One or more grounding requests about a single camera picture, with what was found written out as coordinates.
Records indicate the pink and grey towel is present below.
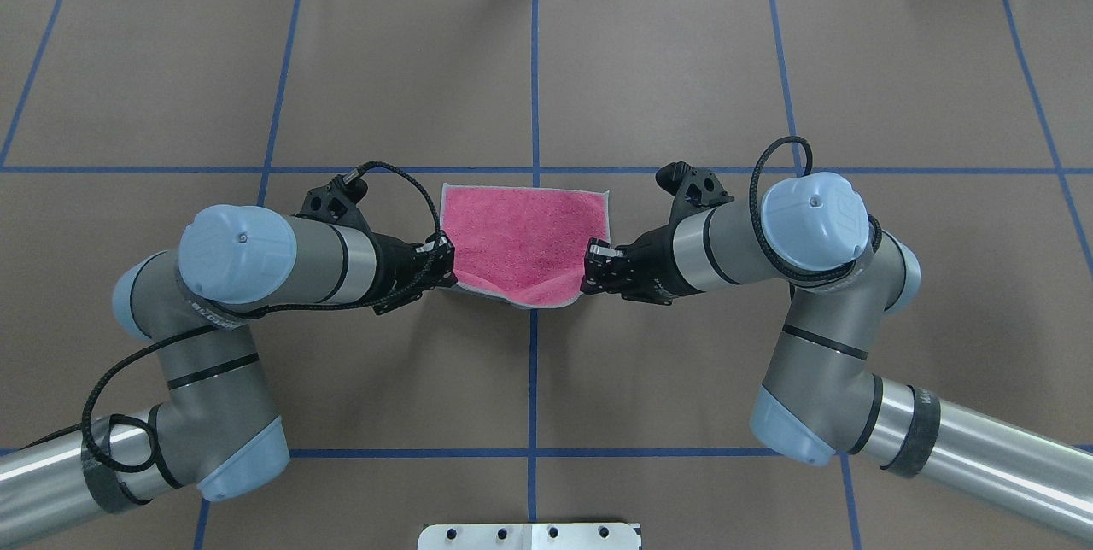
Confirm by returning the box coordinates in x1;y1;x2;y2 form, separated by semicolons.
440;184;611;309

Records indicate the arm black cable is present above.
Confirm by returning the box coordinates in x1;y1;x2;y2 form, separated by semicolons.
749;136;883;284
81;161;443;473

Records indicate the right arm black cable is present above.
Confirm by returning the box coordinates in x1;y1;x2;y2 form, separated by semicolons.
749;136;883;284

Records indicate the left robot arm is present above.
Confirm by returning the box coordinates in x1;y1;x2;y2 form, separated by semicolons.
3;204;454;549

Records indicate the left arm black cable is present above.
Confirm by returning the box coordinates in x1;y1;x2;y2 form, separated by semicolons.
81;161;443;473

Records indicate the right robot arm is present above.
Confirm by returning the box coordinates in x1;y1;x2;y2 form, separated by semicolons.
581;162;1090;542

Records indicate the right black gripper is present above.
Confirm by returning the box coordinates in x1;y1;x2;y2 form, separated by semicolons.
579;225;680;306

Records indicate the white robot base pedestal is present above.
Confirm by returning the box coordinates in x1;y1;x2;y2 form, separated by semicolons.
418;522;645;549

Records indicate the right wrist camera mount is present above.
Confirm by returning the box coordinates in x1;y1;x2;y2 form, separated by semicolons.
655;161;734;225

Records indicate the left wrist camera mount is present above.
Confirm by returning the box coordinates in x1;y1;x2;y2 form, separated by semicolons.
294;175;371;231

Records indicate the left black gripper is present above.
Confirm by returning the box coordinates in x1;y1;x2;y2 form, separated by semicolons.
372;234;458;315

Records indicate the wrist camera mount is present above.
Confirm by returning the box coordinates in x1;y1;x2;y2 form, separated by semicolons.
655;161;734;225
294;175;371;231

